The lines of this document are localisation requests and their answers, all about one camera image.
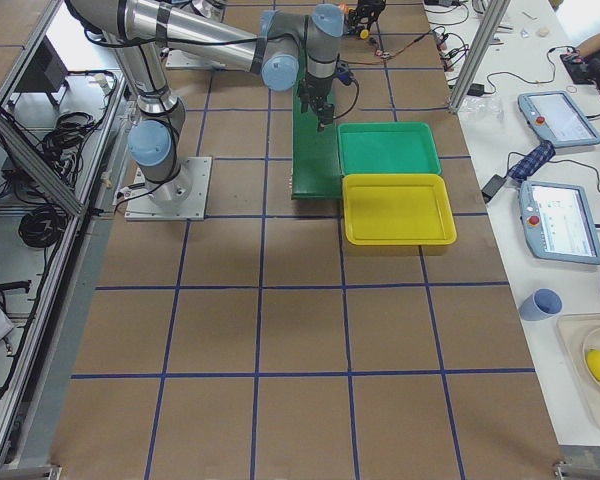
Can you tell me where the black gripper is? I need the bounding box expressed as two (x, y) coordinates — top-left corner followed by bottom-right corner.
(297, 79), (334, 132)
(353, 0), (384, 30)

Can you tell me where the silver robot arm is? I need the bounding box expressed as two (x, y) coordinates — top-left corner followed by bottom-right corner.
(66, 1), (344, 210)

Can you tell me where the green conveyor belt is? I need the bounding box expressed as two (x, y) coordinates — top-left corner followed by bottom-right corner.
(291, 75), (342, 200)

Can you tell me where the green plastic tray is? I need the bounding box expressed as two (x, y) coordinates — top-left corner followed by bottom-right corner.
(338, 122), (441, 175)

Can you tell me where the yellow plastic tray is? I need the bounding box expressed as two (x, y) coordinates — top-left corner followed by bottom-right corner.
(342, 174), (457, 246)

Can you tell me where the black power adapter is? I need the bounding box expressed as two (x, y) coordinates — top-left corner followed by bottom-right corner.
(481, 174), (506, 204)

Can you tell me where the upper teach pendant tablet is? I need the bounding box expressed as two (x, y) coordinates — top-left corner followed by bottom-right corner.
(517, 91), (600, 148)

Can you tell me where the teach pendant tablet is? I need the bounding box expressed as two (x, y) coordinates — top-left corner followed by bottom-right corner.
(518, 180), (600, 265)
(517, 91), (600, 148)

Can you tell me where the lower teach pendant tablet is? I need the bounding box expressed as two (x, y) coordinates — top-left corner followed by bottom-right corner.
(518, 180), (600, 265)

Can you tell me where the blue plastic cup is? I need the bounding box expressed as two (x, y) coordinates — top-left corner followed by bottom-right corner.
(519, 288), (563, 321)

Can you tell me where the beige tray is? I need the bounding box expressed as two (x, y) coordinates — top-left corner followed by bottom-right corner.
(556, 313), (600, 428)

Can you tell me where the aluminium frame post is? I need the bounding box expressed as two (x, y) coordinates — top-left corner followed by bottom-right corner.
(449, 0), (510, 113)

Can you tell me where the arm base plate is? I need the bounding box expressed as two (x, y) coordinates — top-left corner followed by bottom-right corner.
(124, 157), (212, 221)
(166, 49), (216, 70)

